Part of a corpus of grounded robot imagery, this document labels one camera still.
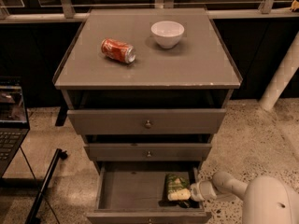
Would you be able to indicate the black stand bar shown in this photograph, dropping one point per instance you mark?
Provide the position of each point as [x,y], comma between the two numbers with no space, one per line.
[42,188]

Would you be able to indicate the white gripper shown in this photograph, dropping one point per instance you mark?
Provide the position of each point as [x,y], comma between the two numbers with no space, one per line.
[198,191]

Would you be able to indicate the white ceramic bowl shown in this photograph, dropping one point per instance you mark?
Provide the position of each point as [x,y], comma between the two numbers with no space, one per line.
[167,33]

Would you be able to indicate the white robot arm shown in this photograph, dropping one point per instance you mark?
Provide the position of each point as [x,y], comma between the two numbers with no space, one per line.
[266,200]

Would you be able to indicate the grey open bottom drawer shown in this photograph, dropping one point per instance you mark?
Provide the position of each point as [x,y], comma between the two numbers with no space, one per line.
[135,193]

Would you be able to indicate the black laptop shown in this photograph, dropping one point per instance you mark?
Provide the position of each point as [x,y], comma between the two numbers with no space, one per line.
[14,122]

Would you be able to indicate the white diagonal pipe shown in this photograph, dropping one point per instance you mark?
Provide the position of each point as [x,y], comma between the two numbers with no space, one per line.
[280,80]

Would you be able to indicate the grey top drawer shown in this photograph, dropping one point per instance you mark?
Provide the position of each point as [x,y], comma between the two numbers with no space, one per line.
[146,121]

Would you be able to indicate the red soda can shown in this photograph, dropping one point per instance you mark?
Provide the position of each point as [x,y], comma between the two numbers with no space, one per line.
[117,50]

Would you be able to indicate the green jalapeno chip bag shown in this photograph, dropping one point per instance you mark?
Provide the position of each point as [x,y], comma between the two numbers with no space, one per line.
[176,182]

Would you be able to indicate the grey drawer cabinet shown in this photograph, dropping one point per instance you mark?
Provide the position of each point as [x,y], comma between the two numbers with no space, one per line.
[197,73]

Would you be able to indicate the grey middle drawer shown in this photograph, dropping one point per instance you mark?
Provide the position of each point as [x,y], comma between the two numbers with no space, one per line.
[148,151]

